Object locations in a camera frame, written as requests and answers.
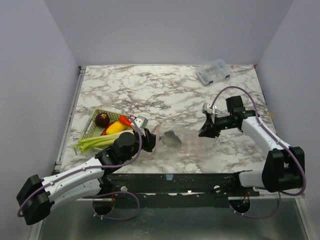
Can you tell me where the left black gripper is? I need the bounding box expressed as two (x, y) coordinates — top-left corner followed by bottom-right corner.
(121, 128), (161, 163)

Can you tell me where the grey fake fish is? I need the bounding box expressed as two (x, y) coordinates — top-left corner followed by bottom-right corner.
(160, 130), (182, 148)

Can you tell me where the clear zip top bag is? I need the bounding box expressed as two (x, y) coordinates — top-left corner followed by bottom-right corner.
(147, 123), (215, 160)

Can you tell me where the orange fake carrot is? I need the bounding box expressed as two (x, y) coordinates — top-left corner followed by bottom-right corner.
(118, 115), (132, 128)

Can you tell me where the yellow fake lemon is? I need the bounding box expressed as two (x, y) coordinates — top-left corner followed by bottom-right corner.
(106, 121), (127, 135)

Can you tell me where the red fake chili pepper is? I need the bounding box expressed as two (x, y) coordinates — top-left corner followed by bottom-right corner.
(100, 127), (108, 136)

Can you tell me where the dark maroon fake fruit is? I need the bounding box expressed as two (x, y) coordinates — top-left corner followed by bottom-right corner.
(94, 112), (110, 128)

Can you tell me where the green fake celery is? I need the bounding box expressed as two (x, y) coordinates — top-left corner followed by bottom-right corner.
(72, 131), (125, 155)

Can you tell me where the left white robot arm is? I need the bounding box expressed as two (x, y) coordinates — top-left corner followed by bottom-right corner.
(16, 128), (160, 225)

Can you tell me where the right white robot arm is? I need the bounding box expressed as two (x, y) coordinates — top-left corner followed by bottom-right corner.
(198, 95), (305, 196)

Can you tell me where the green plastic basket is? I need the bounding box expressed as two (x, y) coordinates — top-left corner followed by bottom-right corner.
(73, 109), (133, 155)

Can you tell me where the clear plastic organizer box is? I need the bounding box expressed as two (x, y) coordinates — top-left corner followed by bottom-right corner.
(195, 59), (233, 86)

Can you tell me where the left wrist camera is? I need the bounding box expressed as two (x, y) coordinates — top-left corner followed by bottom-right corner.
(134, 115), (149, 129)

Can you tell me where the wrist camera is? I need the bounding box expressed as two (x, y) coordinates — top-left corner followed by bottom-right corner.
(134, 115), (149, 129)
(202, 103), (217, 122)

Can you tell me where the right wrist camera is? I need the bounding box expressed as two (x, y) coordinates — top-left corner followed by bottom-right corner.
(202, 103), (217, 122)

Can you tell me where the black table front rail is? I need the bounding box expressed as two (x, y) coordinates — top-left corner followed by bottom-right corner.
(92, 173), (260, 214)

